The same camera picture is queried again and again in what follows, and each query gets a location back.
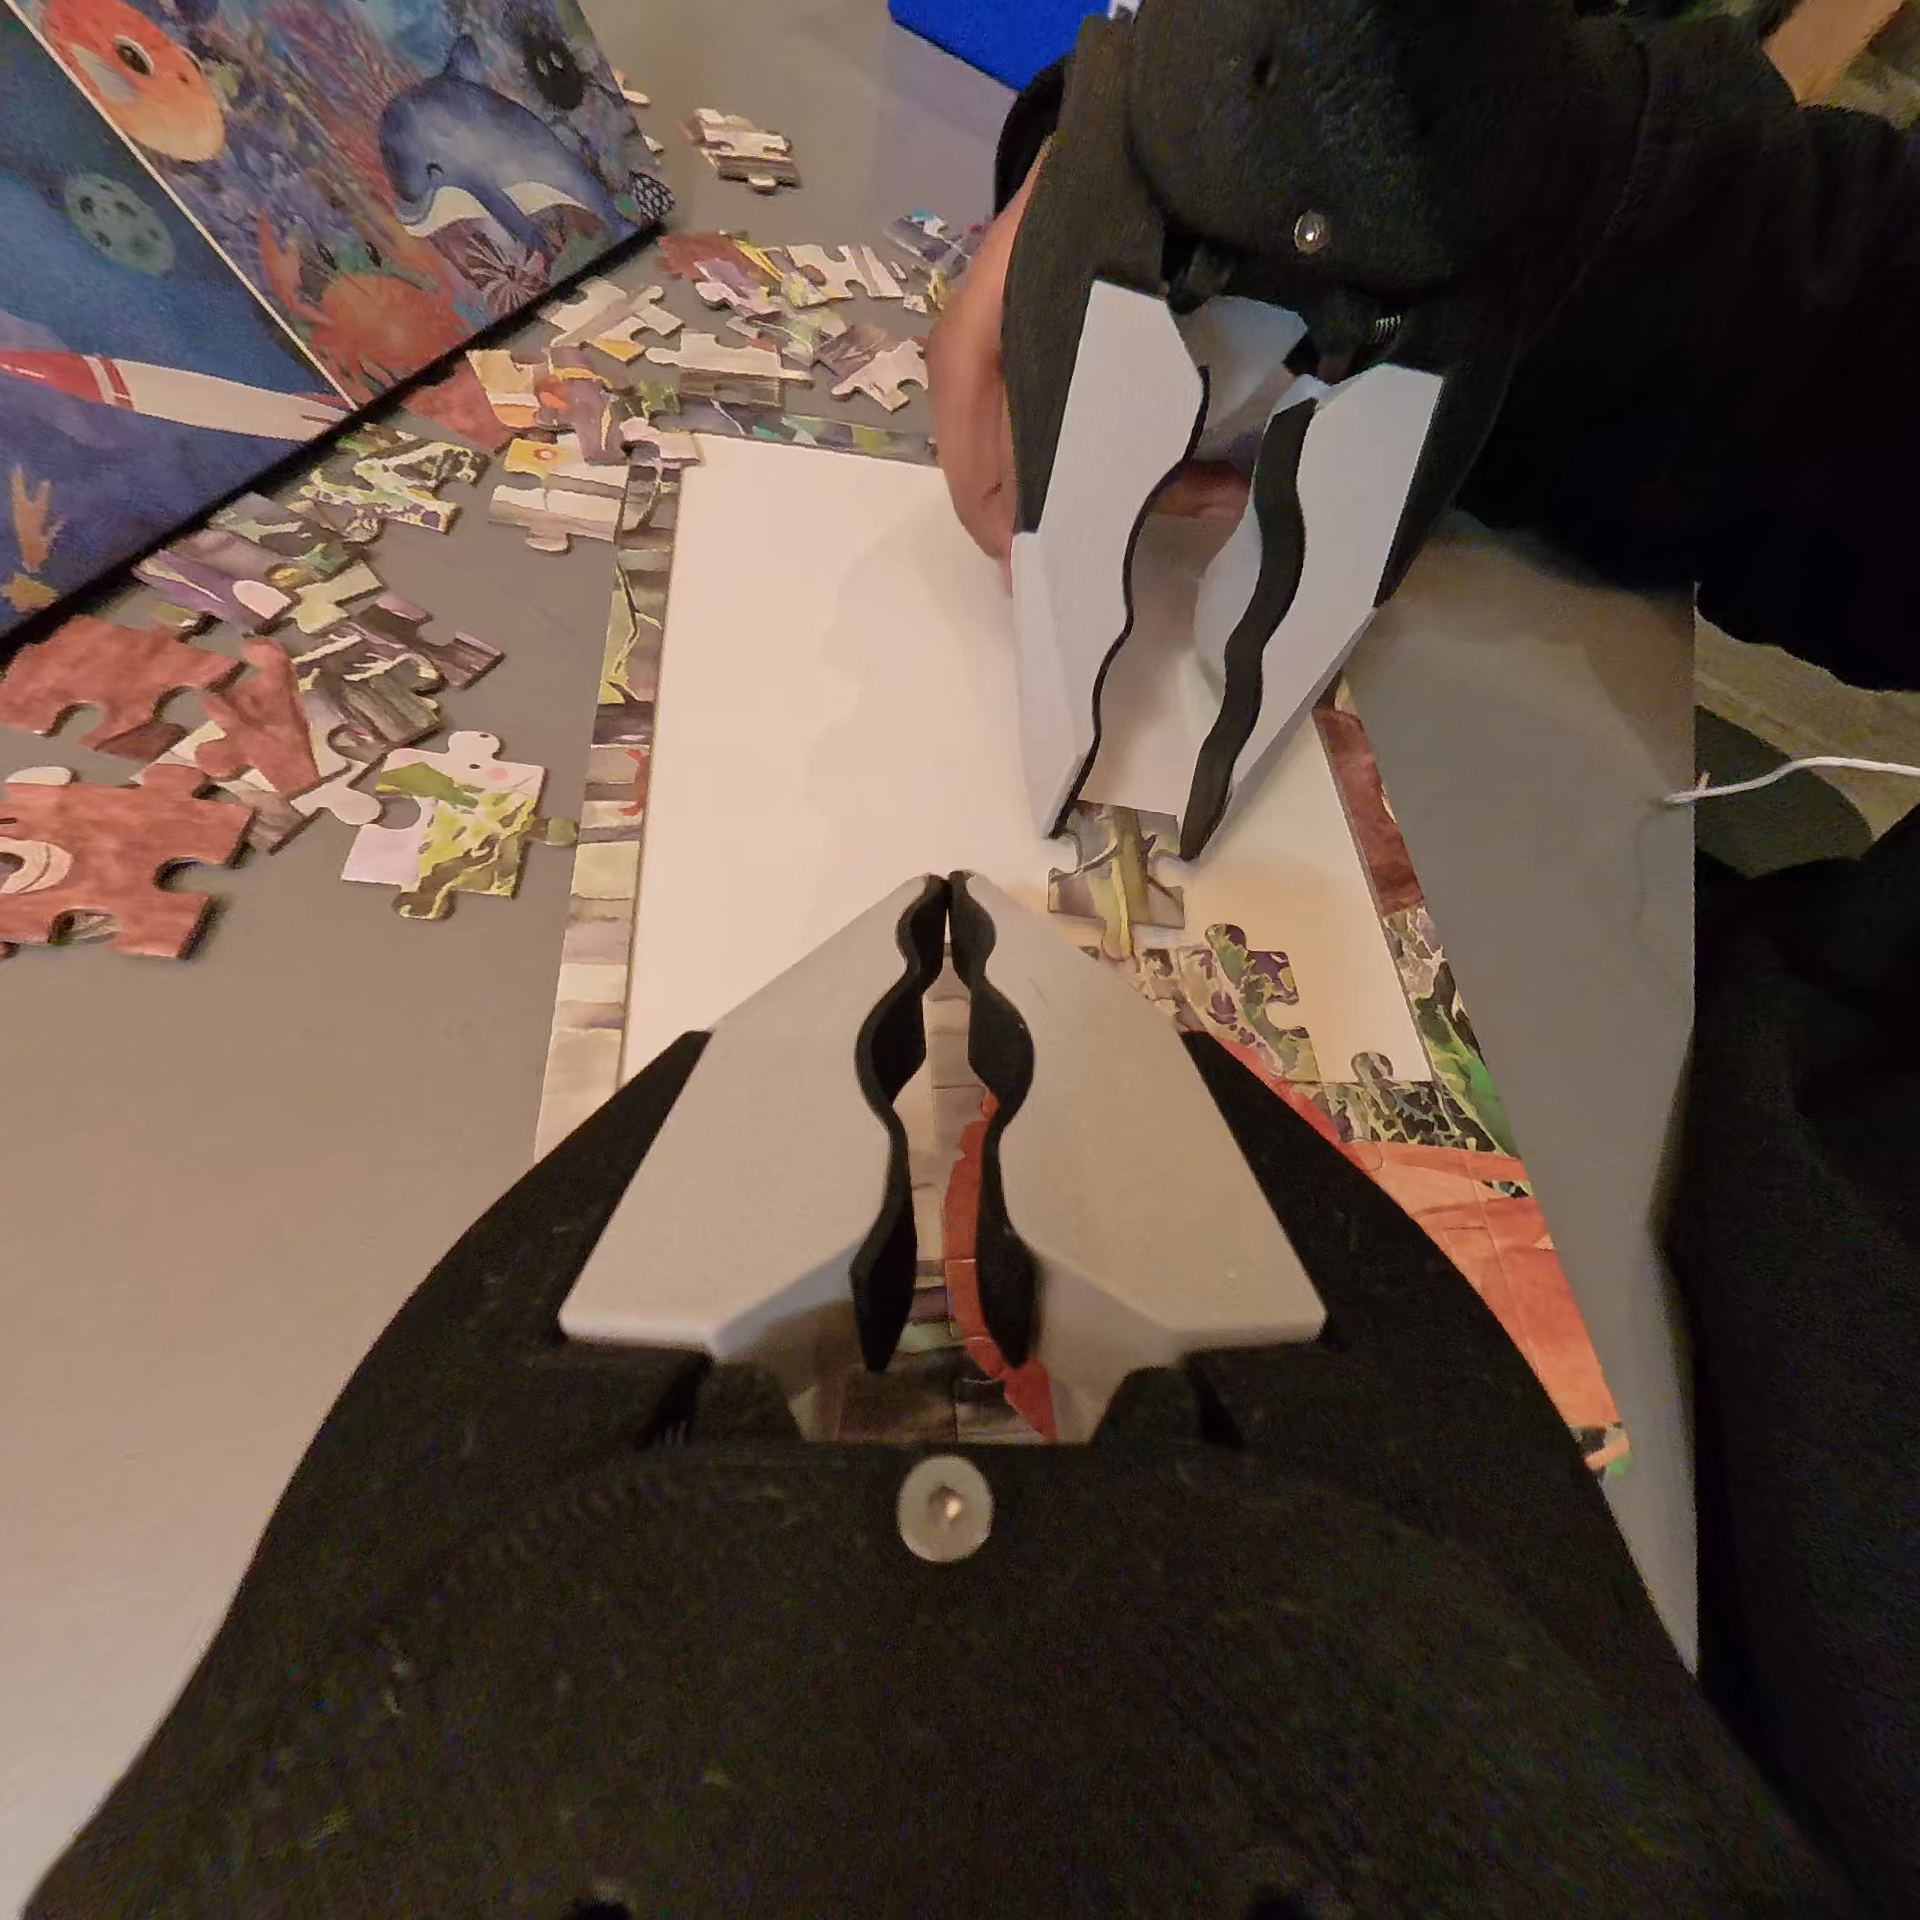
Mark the illustrated puzzle box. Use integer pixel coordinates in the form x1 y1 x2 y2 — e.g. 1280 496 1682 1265
0 0 669 632

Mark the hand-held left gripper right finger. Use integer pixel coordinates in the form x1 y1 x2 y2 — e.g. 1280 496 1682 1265
950 871 1333 1444

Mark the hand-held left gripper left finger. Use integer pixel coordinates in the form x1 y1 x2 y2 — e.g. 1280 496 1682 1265
557 872 952 1438

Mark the person's right hand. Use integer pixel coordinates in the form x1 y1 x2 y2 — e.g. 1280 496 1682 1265
924 166 1051 568

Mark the puzzle tray with printed frame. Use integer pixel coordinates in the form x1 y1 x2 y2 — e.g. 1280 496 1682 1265
536 398 1634 1478

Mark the pile of puzzle pieces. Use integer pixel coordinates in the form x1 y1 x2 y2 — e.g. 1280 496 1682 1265
0 104 991 963

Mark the blue bin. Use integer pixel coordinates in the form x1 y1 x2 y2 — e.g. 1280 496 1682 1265
886 0 1120 91

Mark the white cord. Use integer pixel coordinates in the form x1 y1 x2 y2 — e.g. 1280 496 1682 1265
1661 753 1920 808

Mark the green branch jigsaw piece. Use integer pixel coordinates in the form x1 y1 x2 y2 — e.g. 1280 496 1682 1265
1044 803 1187 963

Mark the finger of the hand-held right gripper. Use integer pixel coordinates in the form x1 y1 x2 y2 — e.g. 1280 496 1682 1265
1175 364 1448 864
1007 279 1211 837

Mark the person's right forearm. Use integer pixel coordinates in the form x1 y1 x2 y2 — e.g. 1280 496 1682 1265
1500 0 1920 693

